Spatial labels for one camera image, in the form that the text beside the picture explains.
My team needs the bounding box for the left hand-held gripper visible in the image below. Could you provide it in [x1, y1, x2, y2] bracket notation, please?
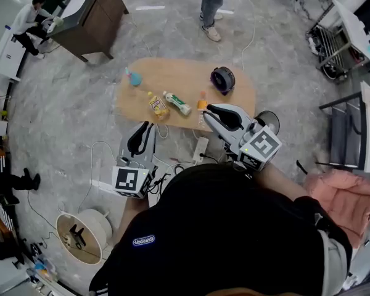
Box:
[112, 121, 158, 199]

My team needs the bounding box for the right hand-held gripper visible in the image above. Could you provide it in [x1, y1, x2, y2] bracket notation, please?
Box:
[202, 103, 282, 172]

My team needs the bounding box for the orange capped bottle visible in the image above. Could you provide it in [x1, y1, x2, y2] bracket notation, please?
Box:
[197, 91, 209, 130]

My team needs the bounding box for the yellow juice bottle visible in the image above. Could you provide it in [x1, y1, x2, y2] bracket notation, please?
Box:
[147, 91, 171, 121]

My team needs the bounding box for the black round waste bin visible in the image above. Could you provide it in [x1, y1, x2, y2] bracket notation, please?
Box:
[253, 110, 281, 135]

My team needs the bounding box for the green and white bottle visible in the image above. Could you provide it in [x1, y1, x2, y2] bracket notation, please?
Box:
[162, 90, 193, 117]

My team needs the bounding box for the person's right forearm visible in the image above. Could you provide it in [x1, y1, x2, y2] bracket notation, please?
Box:
[253, 162, 311, 202]

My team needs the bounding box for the person's left forearm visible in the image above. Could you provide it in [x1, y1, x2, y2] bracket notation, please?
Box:
[118, 195, 150, 243]

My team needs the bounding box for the oval wooden table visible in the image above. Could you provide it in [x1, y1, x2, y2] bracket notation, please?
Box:
[114, 57, 256, 133]

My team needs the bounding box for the purple desk fan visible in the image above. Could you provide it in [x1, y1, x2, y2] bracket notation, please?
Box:
[210, 66, 236, 97]

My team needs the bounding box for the teal spray bottle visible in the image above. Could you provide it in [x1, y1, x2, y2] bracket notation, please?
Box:
[124, 67, 144, 88]

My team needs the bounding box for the person's black clothed body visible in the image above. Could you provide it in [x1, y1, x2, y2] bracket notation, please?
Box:
[88, 163, 354, 296]

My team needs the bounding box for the grey metal chair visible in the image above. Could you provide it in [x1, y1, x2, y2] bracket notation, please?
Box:
[318, 81, 370, 175]

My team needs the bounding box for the dark wooden desk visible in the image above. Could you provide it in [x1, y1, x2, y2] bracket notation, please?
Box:
[45, 0, 130, 64]

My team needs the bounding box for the pink jacket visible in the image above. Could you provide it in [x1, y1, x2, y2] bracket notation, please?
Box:
[304, 168, 370, 250]

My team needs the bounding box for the white low cabinet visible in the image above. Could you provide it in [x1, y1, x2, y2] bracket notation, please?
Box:
[0, 25, 28, 83]

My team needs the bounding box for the white floor cable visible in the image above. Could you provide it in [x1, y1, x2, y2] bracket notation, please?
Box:
[76, 140, 121, 216]
[240, 0, 257, 72]

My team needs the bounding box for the metal wire rack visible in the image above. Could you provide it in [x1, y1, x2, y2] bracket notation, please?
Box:
[306, 2, 370, 80]

